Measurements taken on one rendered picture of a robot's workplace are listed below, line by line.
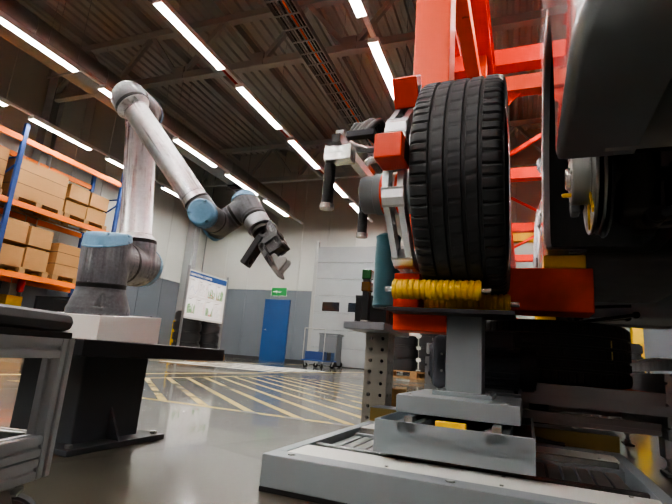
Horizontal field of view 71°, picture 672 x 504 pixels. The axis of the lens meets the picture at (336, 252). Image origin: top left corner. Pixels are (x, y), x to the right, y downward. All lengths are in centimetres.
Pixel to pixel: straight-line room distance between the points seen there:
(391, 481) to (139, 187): 133
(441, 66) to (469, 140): 105
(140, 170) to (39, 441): 121
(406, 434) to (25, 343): 81
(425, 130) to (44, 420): 102
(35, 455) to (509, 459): 89
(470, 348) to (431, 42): 145
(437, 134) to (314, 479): 87
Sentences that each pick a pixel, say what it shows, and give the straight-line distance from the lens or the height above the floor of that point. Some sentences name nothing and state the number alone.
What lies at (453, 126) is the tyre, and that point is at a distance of 127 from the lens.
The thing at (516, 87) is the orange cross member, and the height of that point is 263.
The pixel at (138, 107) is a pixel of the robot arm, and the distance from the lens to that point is 182.
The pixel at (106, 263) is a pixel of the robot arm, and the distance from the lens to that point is 164.
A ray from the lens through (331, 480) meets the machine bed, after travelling 110.
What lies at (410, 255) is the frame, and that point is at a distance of 136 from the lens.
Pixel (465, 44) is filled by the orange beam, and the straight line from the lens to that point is 388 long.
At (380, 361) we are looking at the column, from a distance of 206.
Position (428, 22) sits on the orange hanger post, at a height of 182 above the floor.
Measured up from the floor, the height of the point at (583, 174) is 83.
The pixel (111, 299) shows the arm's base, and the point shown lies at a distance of 164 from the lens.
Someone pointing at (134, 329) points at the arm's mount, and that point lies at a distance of 164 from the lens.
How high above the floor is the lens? 30
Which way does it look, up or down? 13 degrees up
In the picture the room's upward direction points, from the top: 5 degrees clockwise
